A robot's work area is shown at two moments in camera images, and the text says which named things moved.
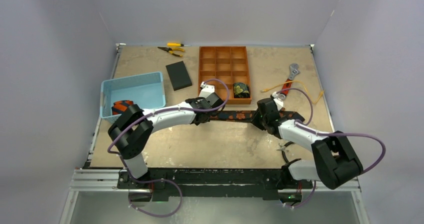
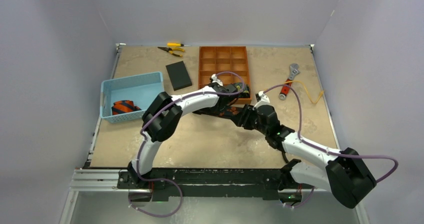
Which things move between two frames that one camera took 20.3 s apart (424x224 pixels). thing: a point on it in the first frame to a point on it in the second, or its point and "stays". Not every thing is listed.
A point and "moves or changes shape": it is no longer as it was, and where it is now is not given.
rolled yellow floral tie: [241, 90] stays
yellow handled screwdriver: [177, 44] stays
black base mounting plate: [158, 184] stays
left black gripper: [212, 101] to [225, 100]
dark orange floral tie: [247, 115] moves or changes shape
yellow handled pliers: [169, 50] stays
